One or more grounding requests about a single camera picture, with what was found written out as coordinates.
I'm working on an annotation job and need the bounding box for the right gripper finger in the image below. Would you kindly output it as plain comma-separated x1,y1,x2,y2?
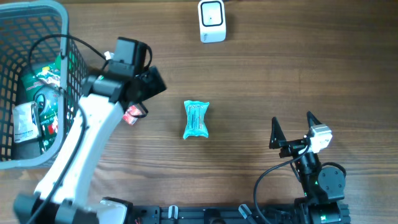
269,117,287,149
307,111,322,128

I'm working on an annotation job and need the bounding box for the small red white box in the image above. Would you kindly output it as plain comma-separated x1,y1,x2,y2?
123,105,143,125

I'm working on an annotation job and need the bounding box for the teal tissue pack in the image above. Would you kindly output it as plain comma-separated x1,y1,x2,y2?
183,100,210,139

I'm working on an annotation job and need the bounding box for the green 3M glove package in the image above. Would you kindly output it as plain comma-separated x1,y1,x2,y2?
21,58,60,154

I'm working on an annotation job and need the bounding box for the white blue plaster pack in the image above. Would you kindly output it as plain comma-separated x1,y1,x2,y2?
12,101,41,144

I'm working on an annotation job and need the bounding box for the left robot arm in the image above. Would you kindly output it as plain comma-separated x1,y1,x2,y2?
14,37,166,223

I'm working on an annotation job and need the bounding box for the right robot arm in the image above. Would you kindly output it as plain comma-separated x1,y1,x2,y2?
269,112,351,224

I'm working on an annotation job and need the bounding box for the white barcode scanner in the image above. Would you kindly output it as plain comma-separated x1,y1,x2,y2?
198,0,226,44

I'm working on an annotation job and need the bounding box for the grey plastic mesh basket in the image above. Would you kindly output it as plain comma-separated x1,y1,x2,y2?
1,1,88,170

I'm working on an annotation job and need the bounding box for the right black cable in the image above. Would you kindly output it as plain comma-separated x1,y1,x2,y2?
253,144,312,224

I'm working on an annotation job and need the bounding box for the black cable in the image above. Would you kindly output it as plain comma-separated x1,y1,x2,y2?
26,33,108,224
253,144,312,224

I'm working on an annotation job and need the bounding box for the left black cable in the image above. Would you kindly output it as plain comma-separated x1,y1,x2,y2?
26,33,108,224

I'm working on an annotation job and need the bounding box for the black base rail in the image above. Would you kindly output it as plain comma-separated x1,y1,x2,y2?
124,203,351,224

